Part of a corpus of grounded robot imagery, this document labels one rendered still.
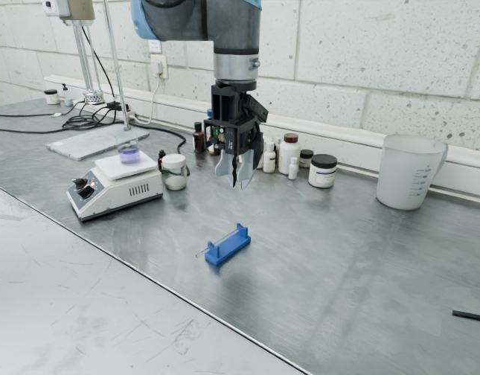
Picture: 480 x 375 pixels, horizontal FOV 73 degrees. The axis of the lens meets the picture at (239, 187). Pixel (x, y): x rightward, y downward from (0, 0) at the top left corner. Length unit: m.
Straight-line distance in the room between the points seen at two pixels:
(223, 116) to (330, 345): 0.38
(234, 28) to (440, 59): 0.56
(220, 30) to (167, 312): 0.44
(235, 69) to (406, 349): 0.48
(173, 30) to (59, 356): 0.48
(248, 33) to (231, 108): 0.12
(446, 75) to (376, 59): 0.17
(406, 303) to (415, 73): 0.57
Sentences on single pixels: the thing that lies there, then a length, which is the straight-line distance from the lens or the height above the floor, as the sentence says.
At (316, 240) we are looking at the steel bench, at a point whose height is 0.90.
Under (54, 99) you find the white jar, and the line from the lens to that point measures 1.94.
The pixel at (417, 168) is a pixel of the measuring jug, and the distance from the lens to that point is 0.80.
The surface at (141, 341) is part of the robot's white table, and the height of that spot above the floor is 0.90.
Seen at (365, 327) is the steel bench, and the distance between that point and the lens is 0.55.
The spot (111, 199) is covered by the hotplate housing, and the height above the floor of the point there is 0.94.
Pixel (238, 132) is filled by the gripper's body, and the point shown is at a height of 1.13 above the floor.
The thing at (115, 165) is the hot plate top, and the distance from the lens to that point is 0.83.
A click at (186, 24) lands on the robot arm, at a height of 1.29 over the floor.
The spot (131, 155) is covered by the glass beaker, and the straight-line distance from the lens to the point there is 0.80.
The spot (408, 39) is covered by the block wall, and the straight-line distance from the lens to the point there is 0.95.
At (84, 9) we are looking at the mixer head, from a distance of 1.18.
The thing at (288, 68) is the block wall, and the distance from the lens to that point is 1.06.
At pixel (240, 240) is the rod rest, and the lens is 0.65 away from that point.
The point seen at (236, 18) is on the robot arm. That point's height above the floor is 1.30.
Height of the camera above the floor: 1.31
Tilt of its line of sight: 28 degrees down
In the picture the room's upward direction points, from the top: straight up
